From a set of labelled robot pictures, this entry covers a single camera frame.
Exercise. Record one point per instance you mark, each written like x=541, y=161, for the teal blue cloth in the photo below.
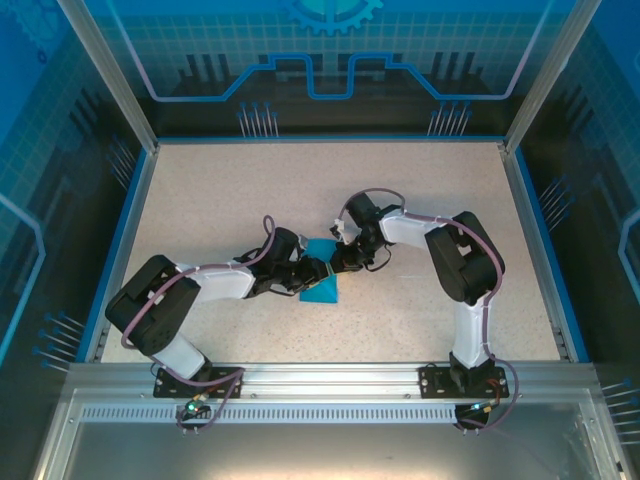
x=320, y=295

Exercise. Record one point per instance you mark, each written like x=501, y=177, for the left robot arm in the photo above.
x=150, y=305

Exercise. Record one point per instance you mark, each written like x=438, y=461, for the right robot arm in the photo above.
x=465, y=270

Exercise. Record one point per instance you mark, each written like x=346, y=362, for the small green-lit controller board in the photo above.
x=192, y=410
x=482, y=407

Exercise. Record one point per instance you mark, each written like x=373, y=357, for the grey metal tray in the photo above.
x=320, y=455

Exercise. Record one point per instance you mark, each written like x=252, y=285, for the blue table border strip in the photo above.
x=121, y=225
x=542, y=225

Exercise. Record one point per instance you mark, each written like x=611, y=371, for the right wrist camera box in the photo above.
x=341, y=231

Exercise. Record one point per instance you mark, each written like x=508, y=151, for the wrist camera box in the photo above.
x=341, y=231
x=303, y=241

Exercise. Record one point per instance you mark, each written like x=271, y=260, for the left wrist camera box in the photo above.
x=303, y=241

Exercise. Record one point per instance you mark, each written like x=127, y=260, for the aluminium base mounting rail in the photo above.
x=330, y=380

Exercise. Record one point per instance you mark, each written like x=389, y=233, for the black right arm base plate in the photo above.
x=425, y=390

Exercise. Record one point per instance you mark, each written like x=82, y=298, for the aluminium side rail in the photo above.
x=529, y=225
x=135, y=225

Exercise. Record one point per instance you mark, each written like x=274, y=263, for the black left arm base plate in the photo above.
x=161, y=389

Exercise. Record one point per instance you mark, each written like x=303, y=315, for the aluminium upright post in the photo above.
x=550, y=75
x=112, y=75

